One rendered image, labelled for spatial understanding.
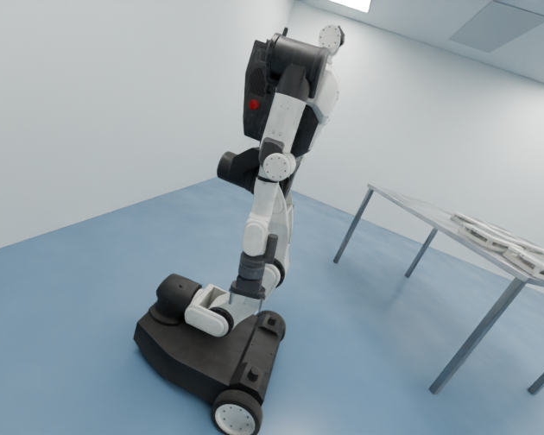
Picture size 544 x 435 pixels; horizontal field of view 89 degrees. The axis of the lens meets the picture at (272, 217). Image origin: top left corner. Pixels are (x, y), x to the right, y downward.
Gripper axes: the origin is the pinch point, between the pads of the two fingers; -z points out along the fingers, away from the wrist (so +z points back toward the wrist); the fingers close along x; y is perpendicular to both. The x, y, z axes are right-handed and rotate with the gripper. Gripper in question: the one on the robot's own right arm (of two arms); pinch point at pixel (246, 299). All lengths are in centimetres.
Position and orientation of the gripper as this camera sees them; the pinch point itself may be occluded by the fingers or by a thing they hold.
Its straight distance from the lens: 103.3
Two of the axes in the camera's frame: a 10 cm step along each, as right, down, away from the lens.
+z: 1.7, -9.3, -3.1
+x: 9.7, 2.2, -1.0
